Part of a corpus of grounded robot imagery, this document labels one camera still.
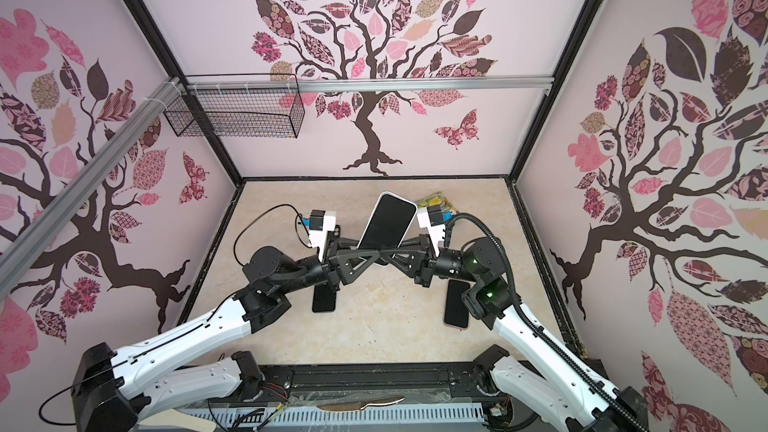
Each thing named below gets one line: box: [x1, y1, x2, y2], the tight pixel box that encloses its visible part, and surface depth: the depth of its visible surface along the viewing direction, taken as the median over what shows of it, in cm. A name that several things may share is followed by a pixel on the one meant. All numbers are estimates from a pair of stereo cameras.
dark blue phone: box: [312, 282, 337, 313], surface depth 89 cm
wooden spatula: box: [137, 408, 217, 432], surface depth 70 cm
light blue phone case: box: [356, 191, 419, 251], surface depth 54 cm
